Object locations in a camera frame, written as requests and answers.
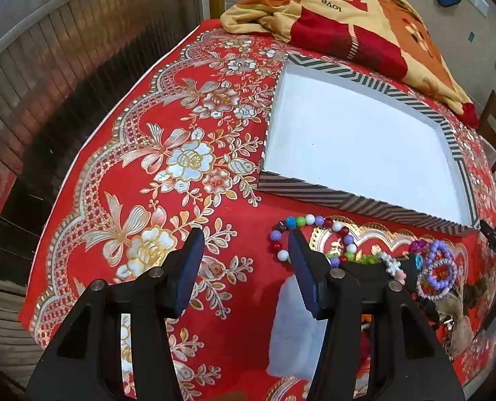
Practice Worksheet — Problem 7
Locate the red and yellow printed blanket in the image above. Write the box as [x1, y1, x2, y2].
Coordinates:
[220, 0, 480, 129]

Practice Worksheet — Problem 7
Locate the red floral tablecloth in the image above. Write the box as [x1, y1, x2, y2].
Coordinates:
[18, 19, 496, 401]

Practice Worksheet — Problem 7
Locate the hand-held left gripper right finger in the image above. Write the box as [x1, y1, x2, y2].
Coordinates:
[287, 226, 466, 401]

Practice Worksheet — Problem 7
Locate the purple bead bracelet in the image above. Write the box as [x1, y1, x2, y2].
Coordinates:
[424, 238, 451, 265]

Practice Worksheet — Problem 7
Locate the ribbed metal shutter door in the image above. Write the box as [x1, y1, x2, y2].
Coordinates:
[0, 0, 202, 239]

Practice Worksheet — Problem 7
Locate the brown scrunchie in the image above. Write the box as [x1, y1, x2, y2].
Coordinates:
[461, 276, 490, 315]

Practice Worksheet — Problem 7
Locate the multicolour round bead bracelet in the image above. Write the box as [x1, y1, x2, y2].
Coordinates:
[267, 214, 357, 268]

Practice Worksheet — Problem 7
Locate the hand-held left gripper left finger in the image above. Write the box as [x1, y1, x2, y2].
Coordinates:
[25, 228, 207, 401]

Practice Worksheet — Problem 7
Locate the white fluffy headband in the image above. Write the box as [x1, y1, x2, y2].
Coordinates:
[267, 278, 330, 379]

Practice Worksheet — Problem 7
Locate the white flower bead charm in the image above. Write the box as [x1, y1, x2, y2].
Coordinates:
[379, 252, 406, 280]

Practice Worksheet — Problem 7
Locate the striped cardboard box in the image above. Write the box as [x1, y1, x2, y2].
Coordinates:
[257, 52, 480, 237]

